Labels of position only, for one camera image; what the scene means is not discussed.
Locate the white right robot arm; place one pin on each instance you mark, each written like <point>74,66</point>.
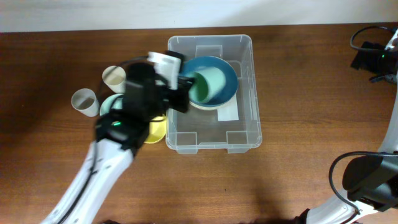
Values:
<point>369,184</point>

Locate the grey cup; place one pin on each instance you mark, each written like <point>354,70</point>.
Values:
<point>86,102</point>

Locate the white label in bin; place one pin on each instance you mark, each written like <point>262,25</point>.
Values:
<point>229,111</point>

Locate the mint green small bowl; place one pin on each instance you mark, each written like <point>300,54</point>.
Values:
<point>114,101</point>

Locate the yellow small bowl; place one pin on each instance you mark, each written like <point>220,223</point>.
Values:
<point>157,129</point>

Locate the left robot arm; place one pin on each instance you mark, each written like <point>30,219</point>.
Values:
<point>118,138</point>

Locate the clear plastic storage bin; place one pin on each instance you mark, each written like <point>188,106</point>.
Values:
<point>197,129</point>

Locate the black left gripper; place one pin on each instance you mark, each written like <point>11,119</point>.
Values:
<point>182,93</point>

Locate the cream cup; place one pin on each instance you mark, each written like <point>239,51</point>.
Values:
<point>115,77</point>

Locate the blue bowl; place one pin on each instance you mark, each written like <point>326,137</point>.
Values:
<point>232,83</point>

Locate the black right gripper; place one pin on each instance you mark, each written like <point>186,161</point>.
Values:
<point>369,62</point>

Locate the beige bowl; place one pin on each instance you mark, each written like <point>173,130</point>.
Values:
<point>213,107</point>

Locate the mint green cup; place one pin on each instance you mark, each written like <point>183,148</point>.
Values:
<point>209,82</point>

